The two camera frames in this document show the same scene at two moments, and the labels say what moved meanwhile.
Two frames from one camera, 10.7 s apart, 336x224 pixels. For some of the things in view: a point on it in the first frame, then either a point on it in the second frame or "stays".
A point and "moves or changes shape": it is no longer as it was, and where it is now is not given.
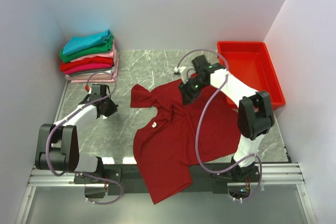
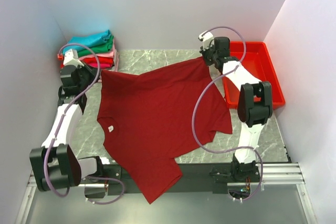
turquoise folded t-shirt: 76,43 stays
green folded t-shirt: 108,48 stays
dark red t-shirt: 175,138 moves or changes shape
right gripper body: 193,86 to 209,55
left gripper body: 111,107 to 87,77
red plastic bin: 250,63 stays
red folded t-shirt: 91,60 stays
